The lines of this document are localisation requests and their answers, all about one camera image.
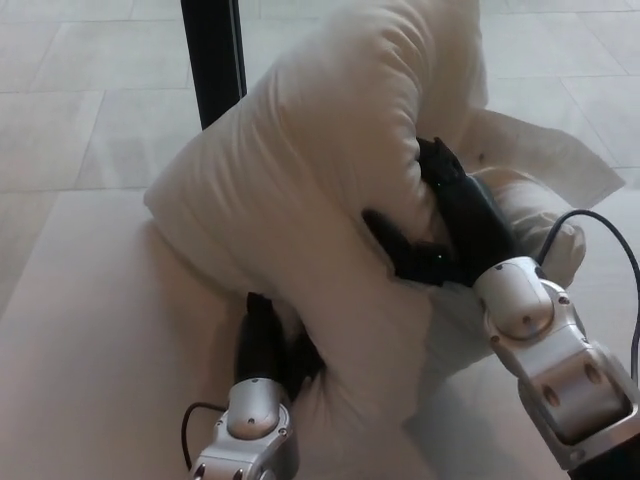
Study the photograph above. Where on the black metal post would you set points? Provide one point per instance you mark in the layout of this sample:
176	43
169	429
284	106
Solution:
212	55

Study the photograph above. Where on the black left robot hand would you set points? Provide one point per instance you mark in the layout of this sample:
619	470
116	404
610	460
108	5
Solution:
260	345

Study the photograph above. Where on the white square pillow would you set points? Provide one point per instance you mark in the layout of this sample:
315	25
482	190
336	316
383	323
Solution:
310	165

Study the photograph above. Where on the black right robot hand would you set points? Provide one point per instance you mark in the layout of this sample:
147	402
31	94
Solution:
470	230

